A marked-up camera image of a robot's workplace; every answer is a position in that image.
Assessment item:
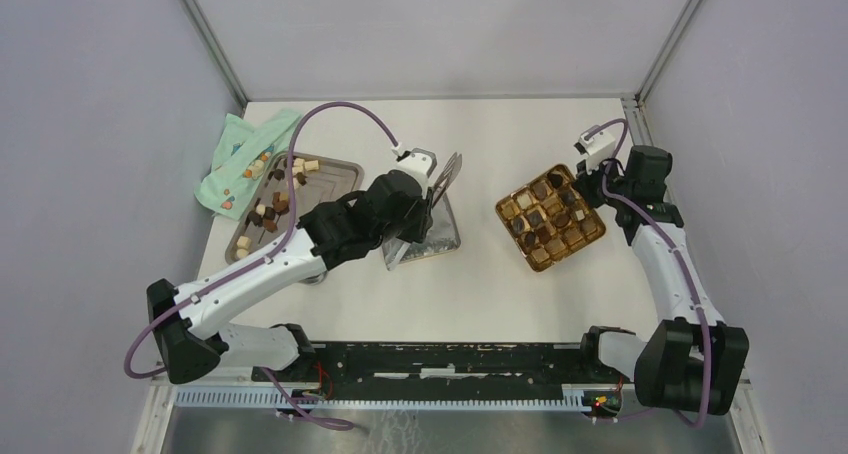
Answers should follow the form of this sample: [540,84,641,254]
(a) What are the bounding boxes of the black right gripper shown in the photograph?
[572,152,632,210]

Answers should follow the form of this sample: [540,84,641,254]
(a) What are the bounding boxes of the gold chocolate box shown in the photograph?
[494,164,606,273]

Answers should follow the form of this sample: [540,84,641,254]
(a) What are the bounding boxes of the metal serving tongs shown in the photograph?
[384,151,464,273]

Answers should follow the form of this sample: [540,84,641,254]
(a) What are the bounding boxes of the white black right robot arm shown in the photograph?
[575,146,750,427]

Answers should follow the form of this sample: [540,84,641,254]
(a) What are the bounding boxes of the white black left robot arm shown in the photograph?
[146,169,433,384]

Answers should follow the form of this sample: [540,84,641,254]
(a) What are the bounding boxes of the dark round boxed chocolate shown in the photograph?
[547,172,564,190]

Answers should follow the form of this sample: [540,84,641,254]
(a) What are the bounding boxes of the white chocolate in box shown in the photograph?
[516,193,533,210]

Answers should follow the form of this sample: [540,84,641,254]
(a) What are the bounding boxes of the metal chocolate tray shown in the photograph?
[224,153,364,264]

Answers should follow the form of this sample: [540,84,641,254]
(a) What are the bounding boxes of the silver box lid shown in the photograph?
[381,194,461,271]

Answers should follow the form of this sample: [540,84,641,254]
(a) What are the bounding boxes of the green patterned cloth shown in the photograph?
[194,109,302,220]

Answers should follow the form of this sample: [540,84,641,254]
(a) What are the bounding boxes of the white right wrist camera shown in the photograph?
[574,126,617,172]

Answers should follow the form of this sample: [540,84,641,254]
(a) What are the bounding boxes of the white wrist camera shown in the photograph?
[392,144,438,194]
[574,126,617,172]

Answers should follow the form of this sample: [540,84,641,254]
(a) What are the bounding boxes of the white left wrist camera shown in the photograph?
[392,144,438,194]

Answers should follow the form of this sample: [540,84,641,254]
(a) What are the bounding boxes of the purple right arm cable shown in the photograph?
[582,118,713,431]

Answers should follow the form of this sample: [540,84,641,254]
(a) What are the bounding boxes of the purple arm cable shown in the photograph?
[582,118,713,431]
[123,101,402,432]

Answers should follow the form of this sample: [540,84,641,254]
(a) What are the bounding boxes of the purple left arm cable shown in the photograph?
[123,101,402,432]

